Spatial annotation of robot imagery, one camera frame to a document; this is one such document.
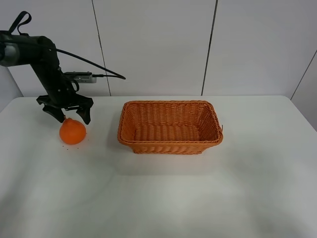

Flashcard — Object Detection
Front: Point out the black camera cable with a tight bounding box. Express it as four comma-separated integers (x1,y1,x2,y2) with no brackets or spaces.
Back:
0,10,126,80

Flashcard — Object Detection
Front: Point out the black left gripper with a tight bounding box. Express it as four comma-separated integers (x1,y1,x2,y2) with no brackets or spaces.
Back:
36,71,94,124

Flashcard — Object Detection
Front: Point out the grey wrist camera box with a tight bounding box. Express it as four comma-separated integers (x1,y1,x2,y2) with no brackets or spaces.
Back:
64,71,97,84

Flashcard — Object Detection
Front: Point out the orange with stem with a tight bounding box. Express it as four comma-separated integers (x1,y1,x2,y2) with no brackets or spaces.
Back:
59,118,87,145

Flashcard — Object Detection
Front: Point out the orange wicker basket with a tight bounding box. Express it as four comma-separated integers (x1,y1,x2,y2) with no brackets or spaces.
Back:
117,100,223,155

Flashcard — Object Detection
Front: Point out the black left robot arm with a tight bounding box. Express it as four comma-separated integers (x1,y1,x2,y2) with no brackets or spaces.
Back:
0,31,94,124

